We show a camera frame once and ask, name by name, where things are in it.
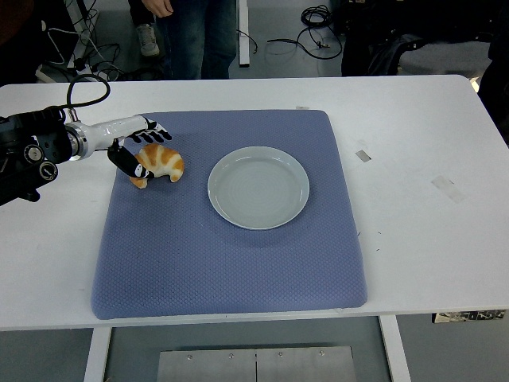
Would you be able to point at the person's hand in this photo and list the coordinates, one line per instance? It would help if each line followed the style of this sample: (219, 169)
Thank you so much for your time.
(158, 7)

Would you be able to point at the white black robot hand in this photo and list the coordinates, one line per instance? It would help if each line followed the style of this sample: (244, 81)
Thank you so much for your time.
(111, 129)

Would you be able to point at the croissant bread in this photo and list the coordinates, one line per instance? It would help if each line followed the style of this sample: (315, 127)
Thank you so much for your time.
(167, 161)

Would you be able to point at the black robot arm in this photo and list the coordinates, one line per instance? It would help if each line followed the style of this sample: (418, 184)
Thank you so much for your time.
(40, 139)

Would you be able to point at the pale grey round plate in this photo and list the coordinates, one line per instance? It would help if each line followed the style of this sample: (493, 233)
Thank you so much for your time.
(258, 187)

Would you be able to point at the grey metal plate with screws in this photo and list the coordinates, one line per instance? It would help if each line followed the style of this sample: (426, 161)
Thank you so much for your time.
(207, 368)

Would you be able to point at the person in blue jeans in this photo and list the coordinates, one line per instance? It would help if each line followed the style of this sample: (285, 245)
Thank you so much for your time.
(199, 40)

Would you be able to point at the white power strip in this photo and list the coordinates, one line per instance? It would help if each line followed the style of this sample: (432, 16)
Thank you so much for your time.
(85, 71)

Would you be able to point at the white floor beam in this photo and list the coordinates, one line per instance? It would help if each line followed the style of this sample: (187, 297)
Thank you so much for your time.
(243, 36)

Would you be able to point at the blue quilted mat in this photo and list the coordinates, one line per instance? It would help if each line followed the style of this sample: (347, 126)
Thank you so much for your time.
(222, 270)

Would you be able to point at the white table leg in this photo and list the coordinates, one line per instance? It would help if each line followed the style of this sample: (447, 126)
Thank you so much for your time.
(97, 354)
(394, 350)

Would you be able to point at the grey tape piece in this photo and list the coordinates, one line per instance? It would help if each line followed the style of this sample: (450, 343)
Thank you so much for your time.
(363, 155)

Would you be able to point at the grey cushioned chair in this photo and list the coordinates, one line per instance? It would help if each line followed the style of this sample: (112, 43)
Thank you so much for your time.
(445, 57)

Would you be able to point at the black white label sticker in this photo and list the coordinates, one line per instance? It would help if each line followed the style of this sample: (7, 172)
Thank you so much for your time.
(469, 316)

